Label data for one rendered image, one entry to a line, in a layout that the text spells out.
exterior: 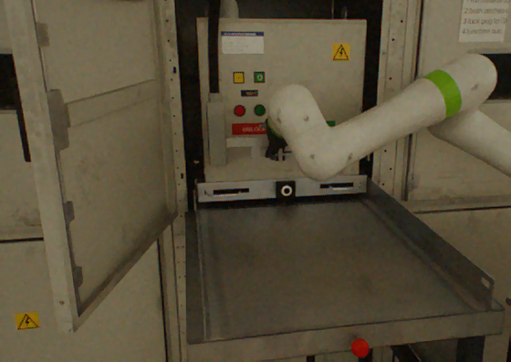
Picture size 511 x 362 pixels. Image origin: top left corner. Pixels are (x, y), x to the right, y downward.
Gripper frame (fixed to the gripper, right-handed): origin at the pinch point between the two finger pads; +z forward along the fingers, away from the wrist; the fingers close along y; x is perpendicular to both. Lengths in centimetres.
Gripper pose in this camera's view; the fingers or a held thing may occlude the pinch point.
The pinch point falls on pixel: (271, 151)
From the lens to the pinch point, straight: 151.3
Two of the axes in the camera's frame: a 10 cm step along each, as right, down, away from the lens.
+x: 9.8, -0.6, 2.0
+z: -1.8, 2.1, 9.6
